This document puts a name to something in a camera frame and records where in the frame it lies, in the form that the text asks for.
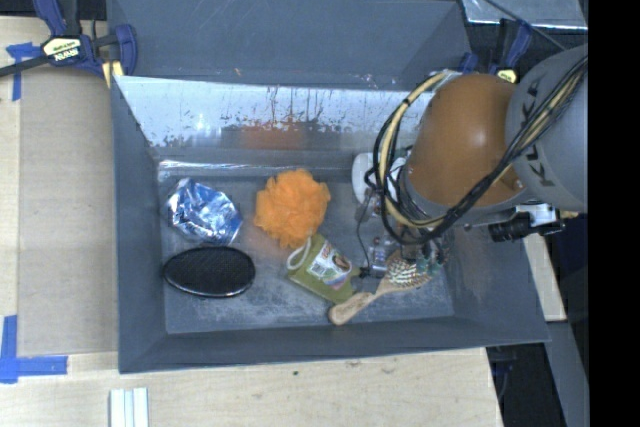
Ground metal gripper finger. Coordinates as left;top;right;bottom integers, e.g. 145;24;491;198
368;237;394;266
355;266;389;295

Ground wooden hairbrush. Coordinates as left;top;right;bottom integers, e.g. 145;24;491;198
327;248;434;327

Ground white round cup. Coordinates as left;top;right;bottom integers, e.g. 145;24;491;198
350;151;407;207

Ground orange bath pouf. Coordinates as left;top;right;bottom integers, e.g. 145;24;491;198
252;167;333;251

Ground black oval case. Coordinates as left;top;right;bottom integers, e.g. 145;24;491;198
160;245;257;300

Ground blue crumpled foil packet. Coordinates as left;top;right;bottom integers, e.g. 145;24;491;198
166;176;245;247

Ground grey metal bin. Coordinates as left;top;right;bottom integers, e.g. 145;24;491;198
104;0;552;375

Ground pale wood board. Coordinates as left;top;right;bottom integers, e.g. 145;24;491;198
16;68;121;359

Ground green packet with white cord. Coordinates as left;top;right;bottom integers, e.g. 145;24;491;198
285;233;362;306

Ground black cylinder on white bracket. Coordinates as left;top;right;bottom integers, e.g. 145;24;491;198
487;201;567;244

